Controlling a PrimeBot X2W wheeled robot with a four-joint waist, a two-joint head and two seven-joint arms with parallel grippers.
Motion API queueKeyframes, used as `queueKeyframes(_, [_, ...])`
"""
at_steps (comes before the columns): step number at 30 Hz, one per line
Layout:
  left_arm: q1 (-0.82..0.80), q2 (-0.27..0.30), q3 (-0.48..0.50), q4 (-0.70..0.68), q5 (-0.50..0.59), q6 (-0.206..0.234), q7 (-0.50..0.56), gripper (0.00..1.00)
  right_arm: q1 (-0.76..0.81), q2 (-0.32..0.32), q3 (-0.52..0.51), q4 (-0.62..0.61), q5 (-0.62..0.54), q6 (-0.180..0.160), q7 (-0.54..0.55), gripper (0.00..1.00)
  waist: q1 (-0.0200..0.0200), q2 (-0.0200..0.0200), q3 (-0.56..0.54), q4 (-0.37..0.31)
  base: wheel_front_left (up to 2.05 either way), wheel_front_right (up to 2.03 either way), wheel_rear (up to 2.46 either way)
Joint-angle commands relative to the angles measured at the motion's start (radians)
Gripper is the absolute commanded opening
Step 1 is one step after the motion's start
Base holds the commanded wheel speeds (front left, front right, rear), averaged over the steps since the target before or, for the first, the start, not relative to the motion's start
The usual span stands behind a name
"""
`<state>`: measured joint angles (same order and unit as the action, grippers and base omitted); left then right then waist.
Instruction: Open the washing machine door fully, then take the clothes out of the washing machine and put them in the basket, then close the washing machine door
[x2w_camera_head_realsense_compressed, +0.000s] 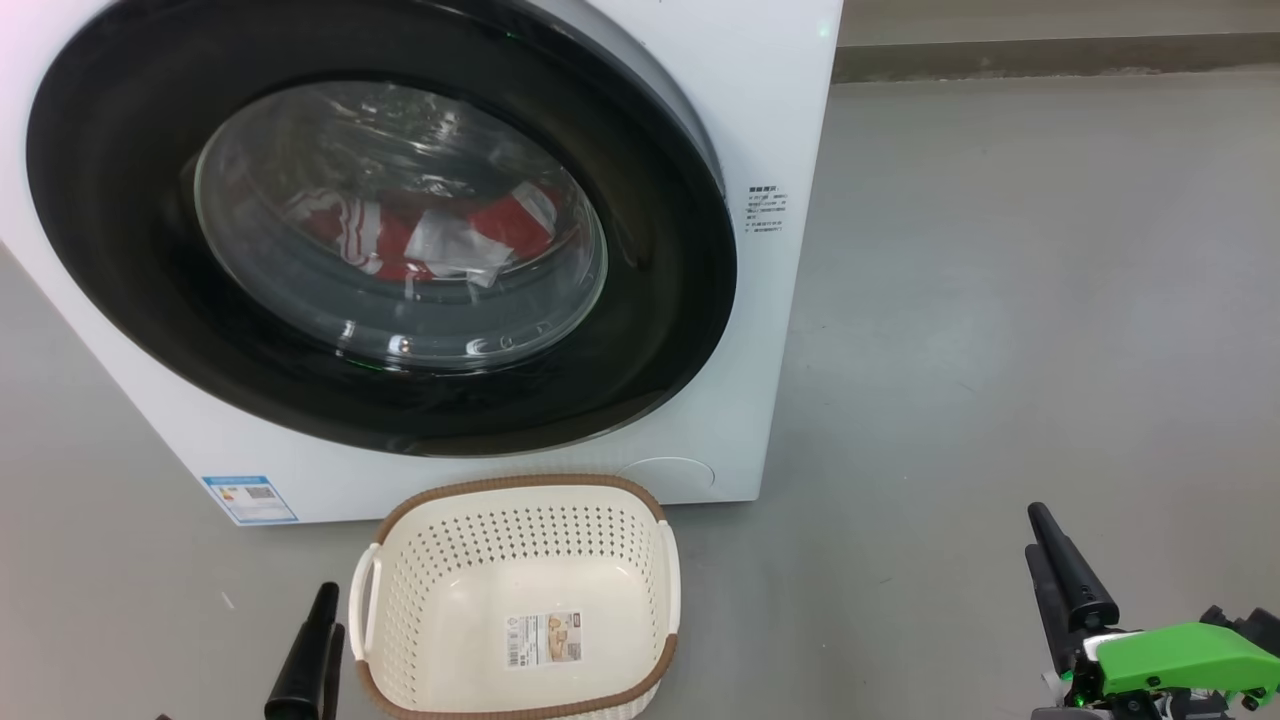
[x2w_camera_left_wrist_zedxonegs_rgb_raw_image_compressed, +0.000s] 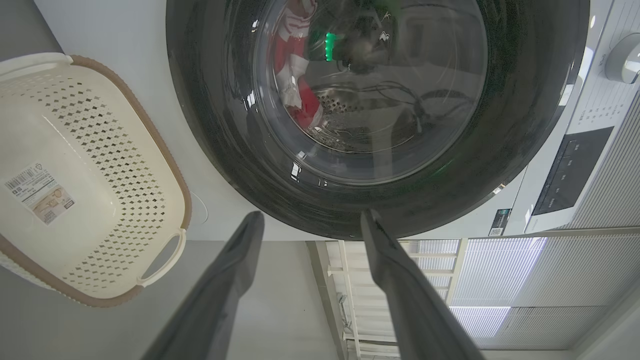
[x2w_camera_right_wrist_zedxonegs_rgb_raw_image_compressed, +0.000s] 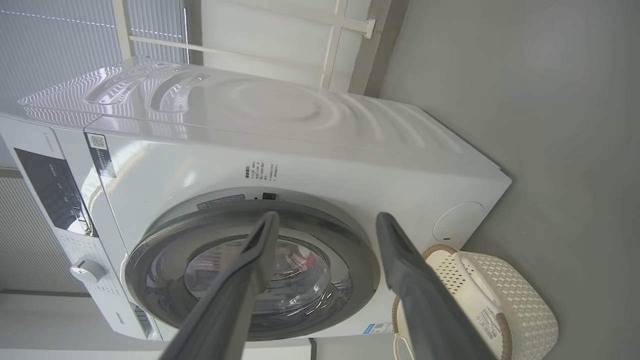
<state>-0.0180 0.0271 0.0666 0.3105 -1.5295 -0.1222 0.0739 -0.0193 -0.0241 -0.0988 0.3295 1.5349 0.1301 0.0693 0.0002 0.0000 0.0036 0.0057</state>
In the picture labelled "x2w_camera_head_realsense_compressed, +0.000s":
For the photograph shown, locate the cream laundry basket brown rim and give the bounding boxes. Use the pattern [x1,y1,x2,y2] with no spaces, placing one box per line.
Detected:
[348,474,683,720]

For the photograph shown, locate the round white filter cover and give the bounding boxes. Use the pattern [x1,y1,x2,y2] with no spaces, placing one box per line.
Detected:
[615,457,716,498]

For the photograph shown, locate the red and white garment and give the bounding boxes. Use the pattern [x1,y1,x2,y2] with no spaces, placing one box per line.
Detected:
[285,185,561,288]

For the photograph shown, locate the printed product label sticker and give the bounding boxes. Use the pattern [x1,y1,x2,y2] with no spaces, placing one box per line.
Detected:
[505,612,584,669]

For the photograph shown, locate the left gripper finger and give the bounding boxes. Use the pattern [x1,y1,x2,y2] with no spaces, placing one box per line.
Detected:
[264,582,342,720]
[320,624,347,720]

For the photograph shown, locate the white front-load washing machine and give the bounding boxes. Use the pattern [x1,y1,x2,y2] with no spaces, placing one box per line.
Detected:
[0,0,846,527]

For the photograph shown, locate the blue energy label sticker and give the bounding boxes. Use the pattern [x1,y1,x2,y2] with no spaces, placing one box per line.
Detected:
[201,475,300,525]

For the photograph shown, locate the black washer door glass window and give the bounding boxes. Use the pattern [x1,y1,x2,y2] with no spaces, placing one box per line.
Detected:
[25,0,739,459]

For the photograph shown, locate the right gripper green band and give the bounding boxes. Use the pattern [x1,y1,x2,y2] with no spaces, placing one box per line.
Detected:
[1024,502,1280,720]

